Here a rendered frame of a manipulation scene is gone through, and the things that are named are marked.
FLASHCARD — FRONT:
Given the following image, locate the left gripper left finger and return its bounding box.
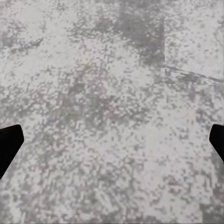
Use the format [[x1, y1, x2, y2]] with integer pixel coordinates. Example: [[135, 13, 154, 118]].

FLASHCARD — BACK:
[[0, 124, 24, 180]]

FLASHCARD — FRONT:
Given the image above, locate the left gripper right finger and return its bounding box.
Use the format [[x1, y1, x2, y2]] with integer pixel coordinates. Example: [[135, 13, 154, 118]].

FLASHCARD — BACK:
[[209, 124, 224, 161]]

